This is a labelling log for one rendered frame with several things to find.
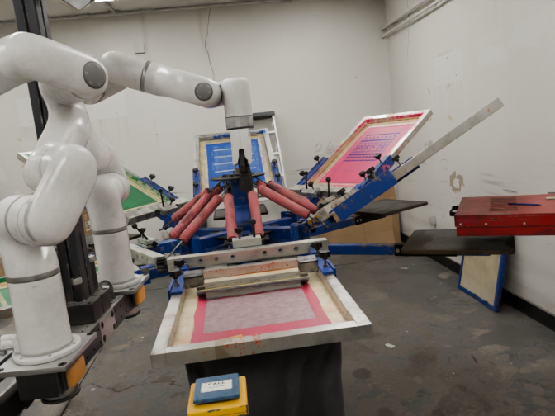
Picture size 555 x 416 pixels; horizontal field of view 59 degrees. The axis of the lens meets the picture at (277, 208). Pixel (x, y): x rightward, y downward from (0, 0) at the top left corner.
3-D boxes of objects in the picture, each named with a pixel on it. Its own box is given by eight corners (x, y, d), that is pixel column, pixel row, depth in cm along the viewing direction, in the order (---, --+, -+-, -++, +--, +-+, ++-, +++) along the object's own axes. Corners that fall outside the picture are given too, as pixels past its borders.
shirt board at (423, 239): (514, 245, 234) (513, 228, 233) (515, 270, 198) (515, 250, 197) (263, 245, 291) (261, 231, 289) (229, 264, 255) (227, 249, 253)
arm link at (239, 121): (227, 119, 139) (228, 129, 140) (223, 118, 131) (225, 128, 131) (253, 115, 139) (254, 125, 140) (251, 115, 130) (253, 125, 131)
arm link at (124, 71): (53, 96, 129) (75, 101, 144) (130, 119, 130) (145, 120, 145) (65, 35, 127) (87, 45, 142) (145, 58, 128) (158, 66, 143)
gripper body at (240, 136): (228, 125, 140) (232, 165, 141) (224, 125, 130) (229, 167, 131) (253, 123, 139) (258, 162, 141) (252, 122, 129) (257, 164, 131)
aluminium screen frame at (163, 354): (372, 337, 131) (372, 323, 131) (152, 369, 126) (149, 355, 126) (319, 262, 209) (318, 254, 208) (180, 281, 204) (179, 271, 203)
